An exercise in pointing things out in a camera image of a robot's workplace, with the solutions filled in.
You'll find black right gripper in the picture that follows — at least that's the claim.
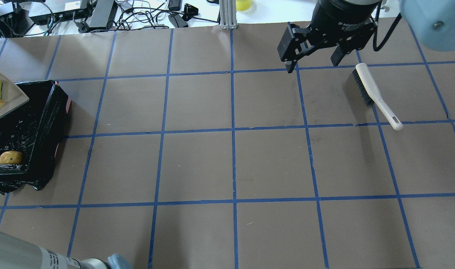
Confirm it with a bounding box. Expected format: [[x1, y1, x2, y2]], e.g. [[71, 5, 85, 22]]
[[277, 0, 381, 74]]

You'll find beige hand brush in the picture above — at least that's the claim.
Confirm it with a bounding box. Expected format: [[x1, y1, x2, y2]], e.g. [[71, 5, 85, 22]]
[[352, 63, 403, 131]]

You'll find beige plastic dustpan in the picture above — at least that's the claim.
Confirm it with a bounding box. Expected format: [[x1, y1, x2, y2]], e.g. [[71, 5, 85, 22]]
[[0, 72, 29, 119]]

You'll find yellow toy potato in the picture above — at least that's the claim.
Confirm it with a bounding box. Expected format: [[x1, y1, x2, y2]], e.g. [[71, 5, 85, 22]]
[[0, 151, 23, 165]]

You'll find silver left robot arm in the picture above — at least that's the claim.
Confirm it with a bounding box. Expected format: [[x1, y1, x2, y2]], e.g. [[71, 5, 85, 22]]
[[0, 232, 132, 269]]

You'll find bin with black bag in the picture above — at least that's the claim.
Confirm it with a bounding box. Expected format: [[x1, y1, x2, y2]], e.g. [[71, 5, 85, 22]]
[[0, 80, 70, 195]]

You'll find black power adapter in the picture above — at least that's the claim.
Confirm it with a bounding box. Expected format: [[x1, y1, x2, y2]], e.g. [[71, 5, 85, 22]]
[[168, 13, 189, 28]]

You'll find black braided cable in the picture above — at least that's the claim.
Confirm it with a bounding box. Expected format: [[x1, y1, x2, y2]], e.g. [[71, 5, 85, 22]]
[[372, 0, 402, 52]]

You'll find aluminium frame post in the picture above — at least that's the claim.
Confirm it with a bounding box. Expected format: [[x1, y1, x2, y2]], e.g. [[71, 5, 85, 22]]
[[219, 0, 238, 30]]

